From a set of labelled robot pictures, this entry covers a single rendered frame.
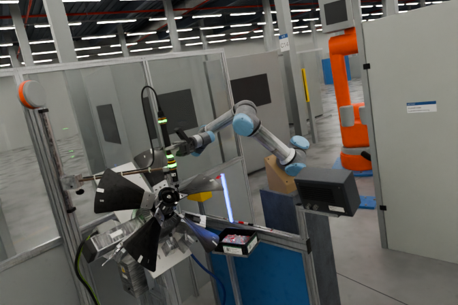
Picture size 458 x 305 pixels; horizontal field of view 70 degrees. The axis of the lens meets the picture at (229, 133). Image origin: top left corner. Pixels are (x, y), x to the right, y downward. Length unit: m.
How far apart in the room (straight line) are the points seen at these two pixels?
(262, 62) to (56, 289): 4.83
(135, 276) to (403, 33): 2.50
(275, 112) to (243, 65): 1.10
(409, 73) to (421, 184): 0.90
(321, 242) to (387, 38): 1.63
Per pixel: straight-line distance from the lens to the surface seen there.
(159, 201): 1.75
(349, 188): 1.59
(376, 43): 2.95
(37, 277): 2.41
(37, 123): 2.11
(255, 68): 5.99
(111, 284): 2.63
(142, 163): 1.97
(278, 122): 6.29
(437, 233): 3.25
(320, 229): 2.32
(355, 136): 5.30
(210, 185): 1.95
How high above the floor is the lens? 1.77
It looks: 9 degrees down
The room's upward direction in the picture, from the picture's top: 11 degrees counter-clockwise
